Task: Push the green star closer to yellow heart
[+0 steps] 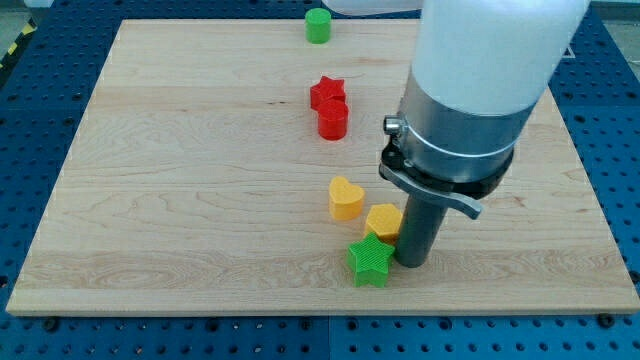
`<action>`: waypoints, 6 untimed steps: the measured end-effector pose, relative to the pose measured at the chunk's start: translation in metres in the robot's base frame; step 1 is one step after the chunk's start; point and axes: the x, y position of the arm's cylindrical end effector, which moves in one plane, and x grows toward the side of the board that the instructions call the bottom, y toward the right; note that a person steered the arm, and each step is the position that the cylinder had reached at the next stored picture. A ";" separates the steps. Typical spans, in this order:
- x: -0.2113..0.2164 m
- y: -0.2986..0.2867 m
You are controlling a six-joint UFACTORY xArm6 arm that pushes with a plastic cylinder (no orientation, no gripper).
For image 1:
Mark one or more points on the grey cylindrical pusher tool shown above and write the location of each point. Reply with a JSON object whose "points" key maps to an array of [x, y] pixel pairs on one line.
{"points": [[418, 230]]}

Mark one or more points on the green star block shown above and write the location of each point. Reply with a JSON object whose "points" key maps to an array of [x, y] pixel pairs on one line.
{"points": [[370, 260]]}

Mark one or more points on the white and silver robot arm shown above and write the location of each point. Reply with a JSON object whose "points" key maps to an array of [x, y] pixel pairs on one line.
{"points": [[479, 68]]}

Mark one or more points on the yellow heart block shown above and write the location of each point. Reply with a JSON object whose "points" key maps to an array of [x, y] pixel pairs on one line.
{"points": [[346, 200]]}

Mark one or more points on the red star block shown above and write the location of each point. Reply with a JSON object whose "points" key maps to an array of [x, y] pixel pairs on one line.
{"points": [[327, 89]]}

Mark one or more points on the yellow hexagon block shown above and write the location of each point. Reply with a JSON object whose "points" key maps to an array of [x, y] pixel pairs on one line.
{"points": [[384, 221]]}

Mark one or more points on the red cylinder block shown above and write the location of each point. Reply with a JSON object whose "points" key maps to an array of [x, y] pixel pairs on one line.
{"points": [[332, 119]]}

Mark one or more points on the light wooden board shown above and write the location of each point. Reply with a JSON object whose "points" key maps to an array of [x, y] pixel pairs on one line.
{"points": [[197, 185]]}

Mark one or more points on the green cylinder block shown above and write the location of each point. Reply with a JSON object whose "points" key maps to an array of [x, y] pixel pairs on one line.
{"points": [[318, 25]]}

